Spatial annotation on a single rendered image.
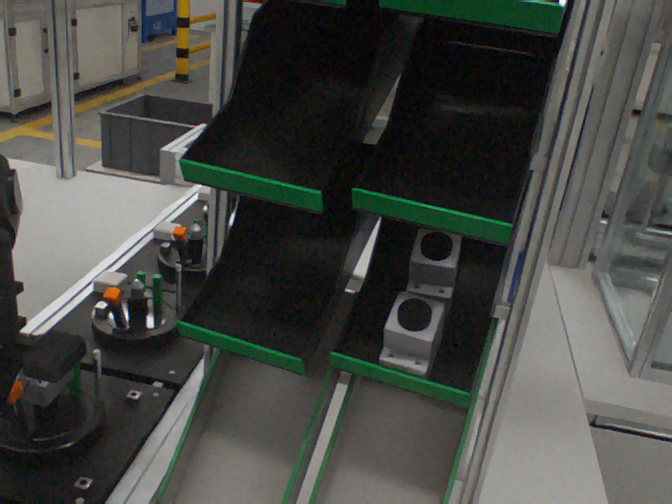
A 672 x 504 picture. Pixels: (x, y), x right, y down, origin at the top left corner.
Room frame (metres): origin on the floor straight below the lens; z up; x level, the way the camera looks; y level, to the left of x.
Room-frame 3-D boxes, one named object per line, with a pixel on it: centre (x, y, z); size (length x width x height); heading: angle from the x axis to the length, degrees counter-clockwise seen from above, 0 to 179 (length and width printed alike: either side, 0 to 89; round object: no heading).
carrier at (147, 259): (1.14, 0.25, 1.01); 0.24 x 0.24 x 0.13; 82
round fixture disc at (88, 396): (0.65, 0.32, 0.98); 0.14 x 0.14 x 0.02
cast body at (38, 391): (0.66, 0.32, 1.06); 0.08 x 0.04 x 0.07; 172
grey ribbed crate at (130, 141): (2.76, 0.64, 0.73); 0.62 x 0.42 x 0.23; 82
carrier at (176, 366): (0.90, 0.28, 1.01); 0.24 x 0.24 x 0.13; 82
